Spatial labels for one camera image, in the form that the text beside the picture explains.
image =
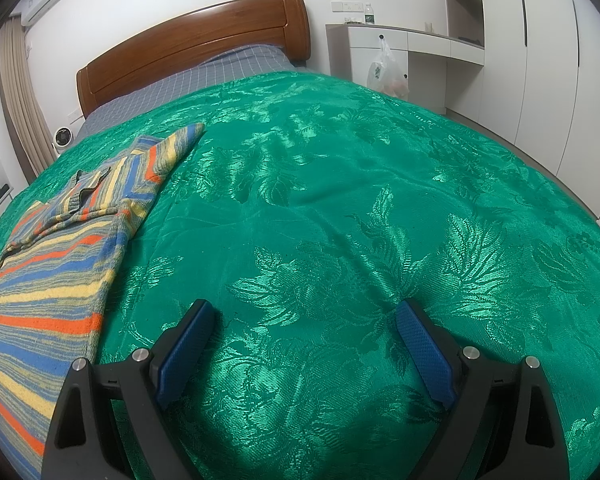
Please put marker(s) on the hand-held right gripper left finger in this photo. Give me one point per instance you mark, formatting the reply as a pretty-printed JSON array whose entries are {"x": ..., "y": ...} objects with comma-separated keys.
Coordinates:
[{"x": 185, "y": 350}]

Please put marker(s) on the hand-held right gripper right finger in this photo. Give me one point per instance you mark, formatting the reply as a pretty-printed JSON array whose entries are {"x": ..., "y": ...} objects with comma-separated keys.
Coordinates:
[{"x": 425, "y": 350}]

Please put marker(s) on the striped knit sweater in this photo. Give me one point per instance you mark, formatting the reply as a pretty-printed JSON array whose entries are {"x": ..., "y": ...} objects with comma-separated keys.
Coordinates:
[{"x": 45, "y": 285}]

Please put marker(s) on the green floral blanket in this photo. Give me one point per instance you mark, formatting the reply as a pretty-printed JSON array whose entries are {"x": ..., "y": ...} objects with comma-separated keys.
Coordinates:
[{"x": 330, "y": 185}]

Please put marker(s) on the small white fan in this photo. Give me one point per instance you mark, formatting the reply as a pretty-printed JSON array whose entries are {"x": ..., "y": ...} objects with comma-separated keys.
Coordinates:
[{"x": 61, "y": 139}]

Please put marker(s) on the grey checked bedsheet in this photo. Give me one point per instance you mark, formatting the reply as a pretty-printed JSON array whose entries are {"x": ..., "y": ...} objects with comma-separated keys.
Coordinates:
[{"x": 180, "y": 85}]

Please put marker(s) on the white plastic bag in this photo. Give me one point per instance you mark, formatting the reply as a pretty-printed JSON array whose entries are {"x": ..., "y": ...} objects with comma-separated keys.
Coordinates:
[{"x": 387, "y": 75}]

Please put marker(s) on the beige curtain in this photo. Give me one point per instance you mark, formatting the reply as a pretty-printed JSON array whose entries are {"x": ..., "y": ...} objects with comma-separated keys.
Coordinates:
[{"x": 22, "y": 100}]

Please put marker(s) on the wooden bed headboard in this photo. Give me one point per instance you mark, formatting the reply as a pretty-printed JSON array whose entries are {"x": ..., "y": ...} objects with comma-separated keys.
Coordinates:
[{"x": 190, "y": 45}]

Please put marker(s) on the white built-in desk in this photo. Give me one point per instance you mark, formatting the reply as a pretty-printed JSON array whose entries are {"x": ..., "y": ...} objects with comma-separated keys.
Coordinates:
[{"x": 430, "y": 42}]

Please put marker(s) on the dark item on desk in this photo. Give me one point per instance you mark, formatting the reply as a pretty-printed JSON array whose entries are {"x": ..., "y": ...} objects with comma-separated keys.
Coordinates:
[{"x": 470, "y": 39}]

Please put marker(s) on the white wardrobe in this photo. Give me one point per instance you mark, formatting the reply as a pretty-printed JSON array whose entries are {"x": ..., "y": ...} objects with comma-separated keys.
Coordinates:
[{"x": 545, "y": 60}]

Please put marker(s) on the clear plastic bottle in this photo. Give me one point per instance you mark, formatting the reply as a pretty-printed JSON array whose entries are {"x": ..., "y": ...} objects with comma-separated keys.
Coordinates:
[{"x": 369, "y": 14}]

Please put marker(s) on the white wall socket strip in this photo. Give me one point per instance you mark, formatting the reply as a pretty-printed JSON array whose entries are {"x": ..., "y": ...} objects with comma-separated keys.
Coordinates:
[{"x": 346, "y": 6}]

